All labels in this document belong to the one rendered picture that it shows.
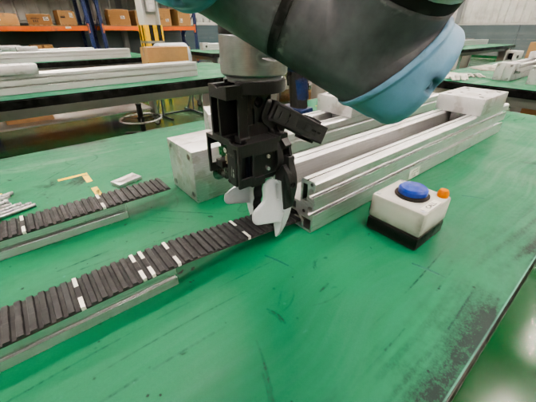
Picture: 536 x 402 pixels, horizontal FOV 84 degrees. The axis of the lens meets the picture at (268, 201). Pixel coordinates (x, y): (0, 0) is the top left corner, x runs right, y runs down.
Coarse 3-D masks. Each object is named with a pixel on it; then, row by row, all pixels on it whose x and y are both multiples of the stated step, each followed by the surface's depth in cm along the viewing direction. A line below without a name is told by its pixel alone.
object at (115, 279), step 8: (112, 264) 34; (104, 272) 33; (112, 272) 34; (120, 272) 33; (104, 280) 32; (112, 280) 32; (120, 280) 32; (112, 288) 31; (120, 288) 31; (128, 288) 32; (112, 296) 31
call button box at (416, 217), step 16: (384, 192) 44; (432, 192) 44; (384, 208) 43; (400, 208) 41; (416, 208) 40; (432, 208) 40; (368, 224) 46; (384, 224) 44; (400, 224) 42; (416, 224) 40; (432, 224) 42; (400, 240) 43; (416, 240) 41
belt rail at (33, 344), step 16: (144, 288) 33; (160, 288) 35; (112, 304) 32; (128, 304) 33; (64, 320) 29; (80, 320) 31; (96, 320) 31; (32, 336) 27; (48, 336) 29; (64, 336) 29; (0, 352) 26; (16, 352) 28; (32, 352) 28; (0, 368) 27
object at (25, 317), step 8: (32, 296) 30; (16, 304) 29; (24, 304) 30; (32, 304) 29; (16, 312) 29; (24, 312) 29; (32, 312) 29; (16, 320) 28; (24, 320) 28; (32, 320) 28; (16, 328) 27; (24, 328) 27; (32, 328) 27; (40, 328) 27; (16, 336) 27; (24, 336) 27
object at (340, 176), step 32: (384, 128) 64; (416, 128) 70; (448, 128) 64; (480, 128) 77; (320, 160) 52; (352, 160) 48; (384, 160) 51; (416, 160) 59; (320, 192) 44; (352, 192) 48; (320, 224) 46
